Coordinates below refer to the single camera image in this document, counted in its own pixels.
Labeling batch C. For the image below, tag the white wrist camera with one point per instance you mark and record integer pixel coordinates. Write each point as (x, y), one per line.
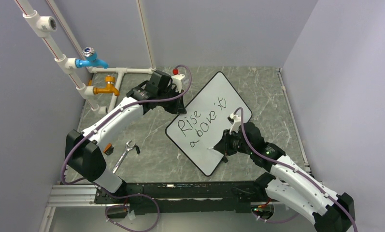
(180, 80)
(235, 121)

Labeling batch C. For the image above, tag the orange brass water tap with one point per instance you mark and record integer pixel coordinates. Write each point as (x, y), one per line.
(109, 88)

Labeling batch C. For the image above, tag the white whiteboard black frame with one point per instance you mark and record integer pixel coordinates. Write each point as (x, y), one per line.
(206, 119)

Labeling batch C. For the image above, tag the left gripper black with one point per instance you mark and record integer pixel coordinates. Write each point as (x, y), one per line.
(178, 108)

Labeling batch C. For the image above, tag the white PVC pipe frame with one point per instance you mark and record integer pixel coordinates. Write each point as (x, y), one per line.
(100, 100)

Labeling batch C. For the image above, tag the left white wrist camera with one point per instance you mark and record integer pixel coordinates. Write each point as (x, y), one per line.
(180, 80)

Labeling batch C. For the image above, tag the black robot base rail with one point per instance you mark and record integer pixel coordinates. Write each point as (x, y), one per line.
(187, 197)

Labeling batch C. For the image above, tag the silver combination wrench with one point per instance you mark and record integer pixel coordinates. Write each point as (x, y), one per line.
(130, 145)

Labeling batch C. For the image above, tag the orange black hex key set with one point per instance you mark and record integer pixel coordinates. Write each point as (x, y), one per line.
(109, 149)

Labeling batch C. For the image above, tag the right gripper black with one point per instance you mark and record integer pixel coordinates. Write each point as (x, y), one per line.
(223, 146)

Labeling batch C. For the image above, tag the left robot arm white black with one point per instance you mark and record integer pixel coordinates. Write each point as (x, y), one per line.
(84, 149)

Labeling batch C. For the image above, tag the blue water tap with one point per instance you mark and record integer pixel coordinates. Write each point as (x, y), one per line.
(91, 59)

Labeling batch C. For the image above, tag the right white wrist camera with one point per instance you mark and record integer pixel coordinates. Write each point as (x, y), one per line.
(235, 121)

